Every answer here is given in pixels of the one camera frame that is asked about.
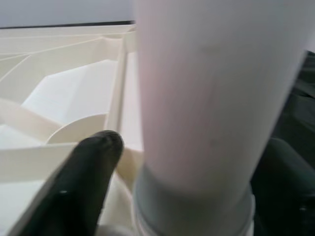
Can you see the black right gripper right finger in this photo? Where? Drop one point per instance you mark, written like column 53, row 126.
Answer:
column 288, row 196

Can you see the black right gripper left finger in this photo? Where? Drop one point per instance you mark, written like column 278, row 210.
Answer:
column 73, row 191

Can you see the white plastic table top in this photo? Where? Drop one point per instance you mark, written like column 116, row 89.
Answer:
column 61, row 93

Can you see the white plastic table leg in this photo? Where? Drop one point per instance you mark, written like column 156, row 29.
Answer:
column 209, row 98

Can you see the black table cloth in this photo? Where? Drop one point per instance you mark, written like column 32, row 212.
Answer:
column 302, row 98

